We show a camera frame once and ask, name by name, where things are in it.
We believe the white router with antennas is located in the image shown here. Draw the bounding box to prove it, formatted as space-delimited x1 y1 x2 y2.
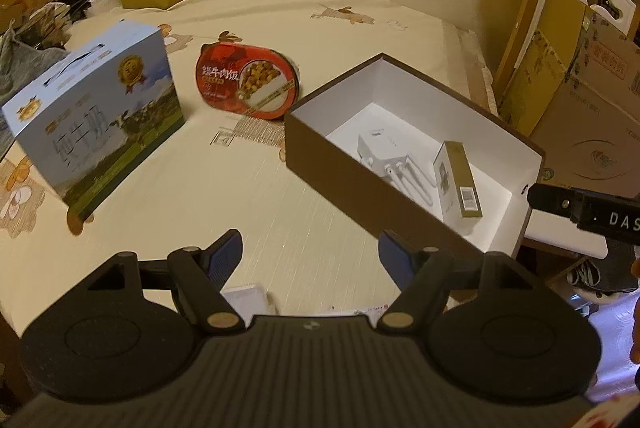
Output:
327 128 441 207

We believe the white side table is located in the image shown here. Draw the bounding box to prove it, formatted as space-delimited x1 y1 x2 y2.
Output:
520 228 609 260

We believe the small gold and white box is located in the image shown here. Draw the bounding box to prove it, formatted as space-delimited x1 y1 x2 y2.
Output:
432 141 485 220

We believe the blue milk carton box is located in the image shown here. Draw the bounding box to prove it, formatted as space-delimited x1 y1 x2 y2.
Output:
1 21 187 221

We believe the white paper packet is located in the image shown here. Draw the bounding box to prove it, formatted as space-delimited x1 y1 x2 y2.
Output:
220 285 279 315

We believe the person's right hand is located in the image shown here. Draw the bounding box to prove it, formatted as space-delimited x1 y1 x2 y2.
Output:
629 258 640 366

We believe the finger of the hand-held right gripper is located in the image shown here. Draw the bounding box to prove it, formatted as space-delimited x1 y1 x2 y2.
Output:
528 182 584 222

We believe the large printed cardboard box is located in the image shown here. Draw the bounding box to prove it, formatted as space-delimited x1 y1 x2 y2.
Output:
530 21 640 200

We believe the brown box white inside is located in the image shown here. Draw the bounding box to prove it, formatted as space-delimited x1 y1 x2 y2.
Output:
284 52 545 260

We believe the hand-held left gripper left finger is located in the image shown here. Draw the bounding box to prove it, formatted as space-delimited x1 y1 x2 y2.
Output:
87 229 244 334

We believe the pile of books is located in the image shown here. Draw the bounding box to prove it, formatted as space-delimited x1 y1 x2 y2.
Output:
15 1 72 45

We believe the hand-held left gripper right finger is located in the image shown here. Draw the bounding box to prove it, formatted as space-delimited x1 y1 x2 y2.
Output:
377 231 538 332

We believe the red instant rice bowl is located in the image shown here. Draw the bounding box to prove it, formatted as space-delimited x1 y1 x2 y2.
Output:
195 42 302 121

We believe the grey cloth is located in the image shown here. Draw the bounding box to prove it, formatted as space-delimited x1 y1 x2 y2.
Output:
0 31 67 95

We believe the sneaker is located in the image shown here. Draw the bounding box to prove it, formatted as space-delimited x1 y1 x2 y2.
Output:
566 258 604 290

